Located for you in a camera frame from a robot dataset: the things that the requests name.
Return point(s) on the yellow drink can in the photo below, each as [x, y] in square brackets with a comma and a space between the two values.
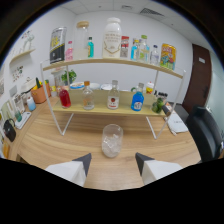
[168, 56]

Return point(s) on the tall clear bottle green top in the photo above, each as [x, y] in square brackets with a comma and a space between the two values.
[144, 51]

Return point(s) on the white notebook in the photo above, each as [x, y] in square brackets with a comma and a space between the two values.
[177, 125]

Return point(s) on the blue liquid bottle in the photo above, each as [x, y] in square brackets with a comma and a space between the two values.
[137, 101]

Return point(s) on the white bottle red cap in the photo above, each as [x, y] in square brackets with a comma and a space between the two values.
[149, 88]

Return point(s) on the clear glass with ice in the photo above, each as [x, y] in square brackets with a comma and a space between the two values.
[112, 143]

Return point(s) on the brown door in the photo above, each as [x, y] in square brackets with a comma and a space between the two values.
[198, 80]

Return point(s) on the black chair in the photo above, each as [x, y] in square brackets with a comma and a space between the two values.
[205, 133]

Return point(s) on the black and yellow tall can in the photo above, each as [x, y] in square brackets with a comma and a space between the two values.
[58, 45]

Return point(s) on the small clear bottle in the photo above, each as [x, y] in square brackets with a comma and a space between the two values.
[154, 56]

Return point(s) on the small pink bottle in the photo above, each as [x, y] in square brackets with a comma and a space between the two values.
[69, 53]

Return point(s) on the white tray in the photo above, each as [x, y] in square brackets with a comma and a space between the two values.
[24, 120]

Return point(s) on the black kettle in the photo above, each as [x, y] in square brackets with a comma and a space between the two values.
[9, 131]

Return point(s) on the orange basket with fruit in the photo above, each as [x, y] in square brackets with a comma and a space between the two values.
[40, 95]

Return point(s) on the two-tier wooden shelf rack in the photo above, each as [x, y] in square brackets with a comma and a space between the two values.
[100, 104]

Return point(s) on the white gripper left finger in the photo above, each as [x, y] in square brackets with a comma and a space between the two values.
[68, 171]

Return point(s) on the small teal bottle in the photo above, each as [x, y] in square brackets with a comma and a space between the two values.
[90, 49]

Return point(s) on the small light blue bottle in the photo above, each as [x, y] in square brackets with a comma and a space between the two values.
[134, 51]

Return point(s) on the green potted plant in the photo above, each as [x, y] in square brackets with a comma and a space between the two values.
[70, 76]

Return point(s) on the ceiling air vent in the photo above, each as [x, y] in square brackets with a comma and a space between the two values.
[151, 12]

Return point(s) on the green cup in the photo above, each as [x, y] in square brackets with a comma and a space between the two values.
[18, 116]

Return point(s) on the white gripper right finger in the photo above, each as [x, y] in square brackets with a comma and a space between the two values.
[158, 170]

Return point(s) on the wooden wall shelf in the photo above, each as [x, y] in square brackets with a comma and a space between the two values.
[23, 54]

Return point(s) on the clear bottle green cap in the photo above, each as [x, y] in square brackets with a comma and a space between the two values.
[157, 105]

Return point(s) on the small red liquid bottle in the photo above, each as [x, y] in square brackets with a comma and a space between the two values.
[64, 99]

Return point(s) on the white bottle blue label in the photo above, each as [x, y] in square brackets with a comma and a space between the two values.
[31, 105]

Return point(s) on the large white bottle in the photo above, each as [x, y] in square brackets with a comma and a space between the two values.
[112, 40]

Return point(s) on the glass jar cork lid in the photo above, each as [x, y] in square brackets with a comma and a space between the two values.
[81, 41]

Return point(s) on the red wall poster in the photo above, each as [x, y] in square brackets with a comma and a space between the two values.
[124, 46]

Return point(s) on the clear bottle red label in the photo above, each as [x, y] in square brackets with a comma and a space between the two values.
[113, 99]

